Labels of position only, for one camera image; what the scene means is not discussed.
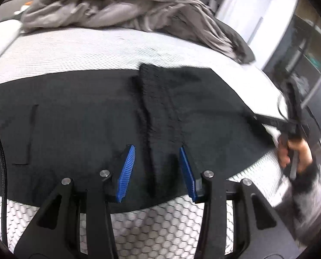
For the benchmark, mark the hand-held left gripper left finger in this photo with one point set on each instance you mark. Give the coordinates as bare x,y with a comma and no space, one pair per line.
126,172

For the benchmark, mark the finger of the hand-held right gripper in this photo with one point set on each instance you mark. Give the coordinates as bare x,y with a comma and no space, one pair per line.
271,122

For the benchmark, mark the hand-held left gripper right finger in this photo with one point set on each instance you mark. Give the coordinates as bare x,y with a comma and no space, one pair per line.
188,172

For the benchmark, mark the black pants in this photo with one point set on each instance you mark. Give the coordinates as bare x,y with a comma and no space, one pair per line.
68,118

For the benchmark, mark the person's right forearm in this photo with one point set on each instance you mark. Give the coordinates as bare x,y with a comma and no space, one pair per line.
311,197

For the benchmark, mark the person's right hand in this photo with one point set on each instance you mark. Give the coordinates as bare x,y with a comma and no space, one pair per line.
298,155

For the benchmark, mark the dark shelf unit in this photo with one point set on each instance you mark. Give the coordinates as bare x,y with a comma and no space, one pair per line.
308,48

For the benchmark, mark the white wardrobe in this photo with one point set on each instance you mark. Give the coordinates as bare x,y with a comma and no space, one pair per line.
244,19

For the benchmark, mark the white mattress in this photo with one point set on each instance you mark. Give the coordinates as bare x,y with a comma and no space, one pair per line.
68,51

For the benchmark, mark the grey blanket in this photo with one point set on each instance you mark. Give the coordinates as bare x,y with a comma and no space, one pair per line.
109,8

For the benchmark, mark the white pillow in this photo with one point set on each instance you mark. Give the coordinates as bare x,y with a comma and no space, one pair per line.
1,35

